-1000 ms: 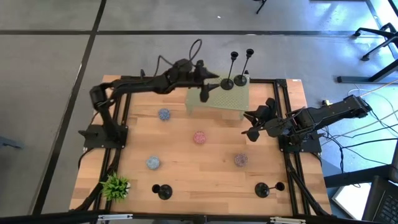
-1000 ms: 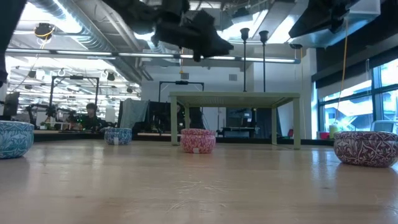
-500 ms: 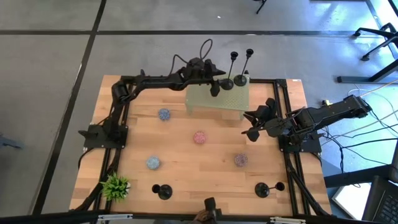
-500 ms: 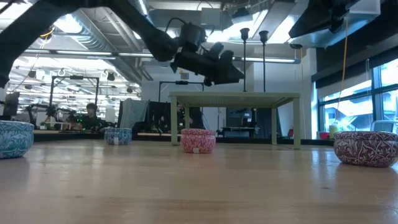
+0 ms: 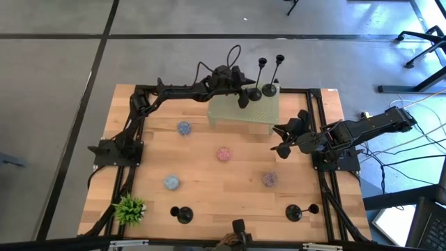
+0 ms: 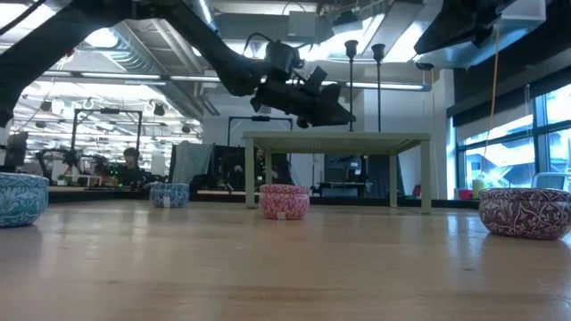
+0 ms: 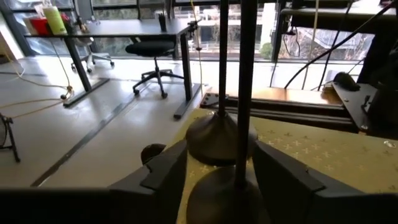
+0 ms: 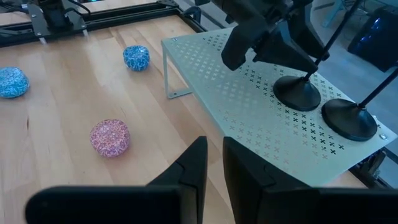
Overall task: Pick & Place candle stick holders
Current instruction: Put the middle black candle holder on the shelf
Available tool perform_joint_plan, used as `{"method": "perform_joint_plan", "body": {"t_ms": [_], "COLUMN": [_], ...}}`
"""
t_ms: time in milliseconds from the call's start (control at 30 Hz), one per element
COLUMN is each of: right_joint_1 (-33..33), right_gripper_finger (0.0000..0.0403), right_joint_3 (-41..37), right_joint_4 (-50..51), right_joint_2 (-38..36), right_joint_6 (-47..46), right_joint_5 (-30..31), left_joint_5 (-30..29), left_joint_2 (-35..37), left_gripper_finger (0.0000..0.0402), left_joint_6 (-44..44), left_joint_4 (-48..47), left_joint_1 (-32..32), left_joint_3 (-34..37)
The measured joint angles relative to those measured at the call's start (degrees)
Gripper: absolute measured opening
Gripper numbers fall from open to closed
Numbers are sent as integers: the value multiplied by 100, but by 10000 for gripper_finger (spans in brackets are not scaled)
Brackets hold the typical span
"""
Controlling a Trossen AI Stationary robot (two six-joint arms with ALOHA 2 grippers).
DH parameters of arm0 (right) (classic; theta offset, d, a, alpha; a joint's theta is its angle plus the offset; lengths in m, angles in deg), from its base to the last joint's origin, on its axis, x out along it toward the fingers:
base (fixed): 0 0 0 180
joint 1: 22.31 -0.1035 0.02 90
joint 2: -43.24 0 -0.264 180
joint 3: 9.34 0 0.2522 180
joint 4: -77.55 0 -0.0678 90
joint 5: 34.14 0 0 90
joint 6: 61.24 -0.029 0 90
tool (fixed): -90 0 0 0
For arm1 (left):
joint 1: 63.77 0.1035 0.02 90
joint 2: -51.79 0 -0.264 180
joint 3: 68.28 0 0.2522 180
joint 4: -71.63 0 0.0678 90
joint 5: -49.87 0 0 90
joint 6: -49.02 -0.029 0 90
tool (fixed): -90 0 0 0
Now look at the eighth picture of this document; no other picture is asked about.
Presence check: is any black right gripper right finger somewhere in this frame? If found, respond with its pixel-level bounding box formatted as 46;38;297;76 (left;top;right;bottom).
223;136;398;224

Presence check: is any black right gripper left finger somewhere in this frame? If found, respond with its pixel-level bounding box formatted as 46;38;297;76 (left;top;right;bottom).
26;136;208;224

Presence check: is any dark blue patterned candle tin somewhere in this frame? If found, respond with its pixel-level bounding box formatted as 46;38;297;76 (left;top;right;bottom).
123;45;151;72

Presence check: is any black tall candlestick holder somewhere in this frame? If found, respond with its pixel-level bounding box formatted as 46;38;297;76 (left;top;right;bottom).
272;0;364;112
322;67;398;142

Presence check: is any light teal patterned candle tin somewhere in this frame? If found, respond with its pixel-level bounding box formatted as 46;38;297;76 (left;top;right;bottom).
0;67;30;100

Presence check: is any pale green perforated metal shelf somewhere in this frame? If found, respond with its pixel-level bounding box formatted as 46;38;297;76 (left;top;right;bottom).
160;27;398;187

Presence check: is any computer tower with blue lights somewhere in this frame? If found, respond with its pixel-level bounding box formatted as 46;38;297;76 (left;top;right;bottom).
347;6;398;72

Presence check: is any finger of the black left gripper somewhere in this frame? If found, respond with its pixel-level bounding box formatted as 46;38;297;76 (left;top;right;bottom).
253;34;320;74
287;12;330;62

